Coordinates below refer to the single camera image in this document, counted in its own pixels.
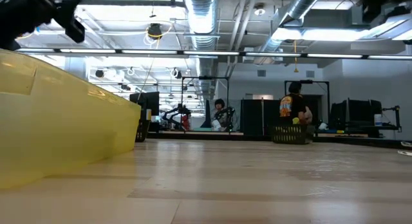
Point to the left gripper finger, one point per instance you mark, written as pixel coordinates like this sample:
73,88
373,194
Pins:
72,6
75,29

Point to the yellow translucent plastic tray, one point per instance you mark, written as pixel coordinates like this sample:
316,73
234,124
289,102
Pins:
64,127

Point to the yellow-green highlighter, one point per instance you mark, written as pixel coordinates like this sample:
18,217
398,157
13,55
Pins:
295,121

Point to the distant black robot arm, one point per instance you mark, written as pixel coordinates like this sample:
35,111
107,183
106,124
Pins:
230,117
180,110

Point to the long overhead light bar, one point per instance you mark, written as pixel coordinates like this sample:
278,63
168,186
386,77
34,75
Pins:
96,51

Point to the person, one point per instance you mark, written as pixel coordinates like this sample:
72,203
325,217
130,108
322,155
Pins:
219,104
294,105

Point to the round ceiling fixture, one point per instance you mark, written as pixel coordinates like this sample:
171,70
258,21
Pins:
259,10

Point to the black partition screen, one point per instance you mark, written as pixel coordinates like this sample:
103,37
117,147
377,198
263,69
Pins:
254,116

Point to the black background equipment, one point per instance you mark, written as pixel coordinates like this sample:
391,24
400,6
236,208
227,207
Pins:
370,114

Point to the white bottle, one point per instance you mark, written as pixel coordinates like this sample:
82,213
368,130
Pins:
378,120

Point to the black metal stand frame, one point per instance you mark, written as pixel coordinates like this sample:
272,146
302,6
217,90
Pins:
206,78
317,81

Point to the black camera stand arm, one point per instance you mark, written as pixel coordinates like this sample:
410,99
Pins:
398,117

